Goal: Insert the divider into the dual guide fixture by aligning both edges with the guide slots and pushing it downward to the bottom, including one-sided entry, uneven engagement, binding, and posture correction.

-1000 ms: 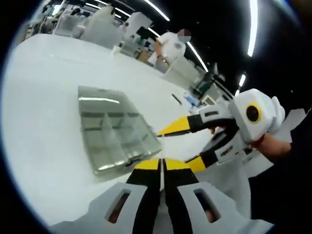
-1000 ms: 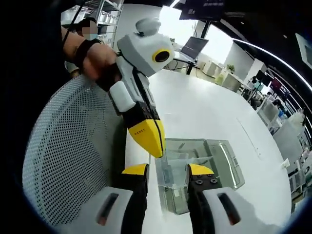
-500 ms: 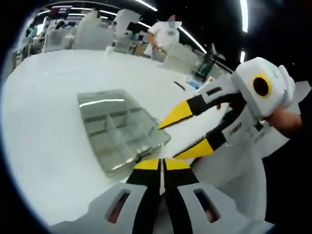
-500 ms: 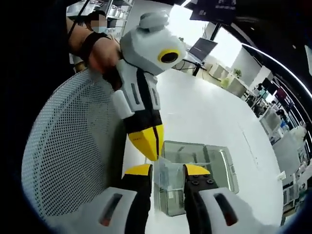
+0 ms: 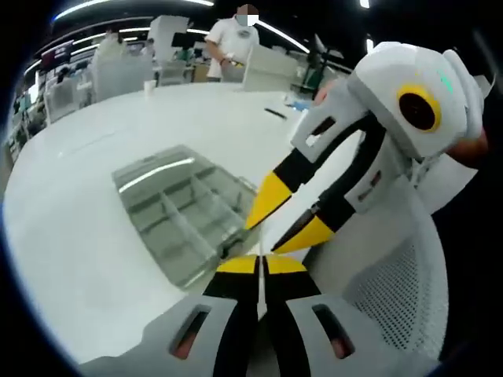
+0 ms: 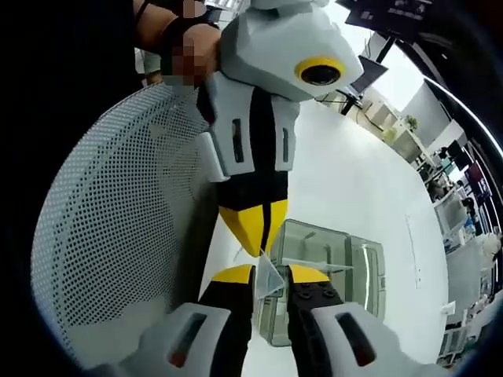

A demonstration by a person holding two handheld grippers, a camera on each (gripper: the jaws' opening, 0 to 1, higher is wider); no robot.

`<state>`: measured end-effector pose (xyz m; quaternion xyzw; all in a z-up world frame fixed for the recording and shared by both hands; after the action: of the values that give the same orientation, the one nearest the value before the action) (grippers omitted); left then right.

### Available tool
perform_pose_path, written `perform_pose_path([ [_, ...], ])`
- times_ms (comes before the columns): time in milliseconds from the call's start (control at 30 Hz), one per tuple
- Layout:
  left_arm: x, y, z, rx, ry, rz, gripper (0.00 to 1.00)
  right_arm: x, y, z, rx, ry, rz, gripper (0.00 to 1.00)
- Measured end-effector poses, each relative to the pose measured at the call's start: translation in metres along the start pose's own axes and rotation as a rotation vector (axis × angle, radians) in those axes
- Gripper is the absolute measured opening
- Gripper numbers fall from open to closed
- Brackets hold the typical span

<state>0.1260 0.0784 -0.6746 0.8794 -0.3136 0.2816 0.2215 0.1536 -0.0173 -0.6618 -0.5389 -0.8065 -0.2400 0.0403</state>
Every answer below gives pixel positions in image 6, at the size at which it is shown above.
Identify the black laptop stand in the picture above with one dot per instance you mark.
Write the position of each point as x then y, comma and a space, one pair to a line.
344, 100

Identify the white low cabinet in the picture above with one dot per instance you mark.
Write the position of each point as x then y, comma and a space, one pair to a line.
399, 137

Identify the white mesh office chair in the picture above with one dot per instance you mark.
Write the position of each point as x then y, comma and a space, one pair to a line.
118, 220

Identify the clear plastic divider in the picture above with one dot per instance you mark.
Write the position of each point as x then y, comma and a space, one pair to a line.
271, 279

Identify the wall screen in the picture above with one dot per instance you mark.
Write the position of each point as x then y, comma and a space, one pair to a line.
479, 180

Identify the person's black shirt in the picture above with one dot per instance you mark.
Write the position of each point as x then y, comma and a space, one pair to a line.
78, 78

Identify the clear plastic guide fixture box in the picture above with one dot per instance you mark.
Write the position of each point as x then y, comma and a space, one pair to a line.
334, 251

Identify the black laptop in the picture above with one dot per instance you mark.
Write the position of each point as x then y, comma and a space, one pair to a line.
371, 74

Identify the ceiling light strip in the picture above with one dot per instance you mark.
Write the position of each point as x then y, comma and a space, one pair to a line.
463, 110

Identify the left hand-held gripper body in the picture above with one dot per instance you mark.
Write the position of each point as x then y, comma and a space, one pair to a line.
275, 43

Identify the green potted plant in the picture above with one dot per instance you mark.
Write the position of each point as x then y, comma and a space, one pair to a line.
411, 122

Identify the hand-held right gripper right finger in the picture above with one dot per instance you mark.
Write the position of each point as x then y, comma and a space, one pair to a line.
338, 337

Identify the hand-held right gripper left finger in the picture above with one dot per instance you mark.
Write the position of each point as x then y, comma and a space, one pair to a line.
204, 337

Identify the person's left hand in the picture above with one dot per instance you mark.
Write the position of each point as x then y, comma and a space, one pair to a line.
167, 47

